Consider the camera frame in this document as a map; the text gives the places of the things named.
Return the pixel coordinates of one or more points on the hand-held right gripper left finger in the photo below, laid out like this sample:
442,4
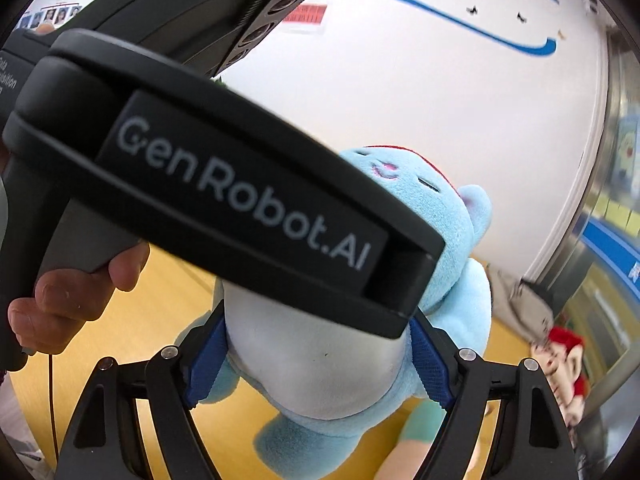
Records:
207,360

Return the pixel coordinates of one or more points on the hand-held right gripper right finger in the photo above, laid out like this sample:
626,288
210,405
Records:
430,365

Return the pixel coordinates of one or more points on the blue plush toy white belly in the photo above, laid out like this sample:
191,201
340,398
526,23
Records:
310,375

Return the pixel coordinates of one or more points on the person's left hand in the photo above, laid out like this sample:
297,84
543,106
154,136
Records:
65,305

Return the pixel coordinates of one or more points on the teal plush toy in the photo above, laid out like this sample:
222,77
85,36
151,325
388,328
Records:
425,422

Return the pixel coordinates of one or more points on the grey cloth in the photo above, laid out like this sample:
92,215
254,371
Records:
525,305

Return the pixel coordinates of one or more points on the red and white plush toy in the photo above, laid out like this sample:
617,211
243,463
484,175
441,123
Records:
562,360

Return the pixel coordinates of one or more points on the person's light clothing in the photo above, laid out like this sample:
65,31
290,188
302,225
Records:
17,425

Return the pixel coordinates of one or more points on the blue door banner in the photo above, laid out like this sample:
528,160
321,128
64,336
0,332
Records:
610,250

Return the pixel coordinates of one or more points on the metal framed glass door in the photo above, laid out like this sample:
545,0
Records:
600,160

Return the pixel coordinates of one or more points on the red wall sign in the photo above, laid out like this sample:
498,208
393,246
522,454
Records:
305,15

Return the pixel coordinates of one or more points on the wall photo board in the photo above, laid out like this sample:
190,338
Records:
50,16

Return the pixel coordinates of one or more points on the blue wave wall decal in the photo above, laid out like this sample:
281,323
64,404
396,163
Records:
450,15

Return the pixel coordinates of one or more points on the group of butterfly wall stickers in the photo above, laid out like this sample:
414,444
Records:
472,9

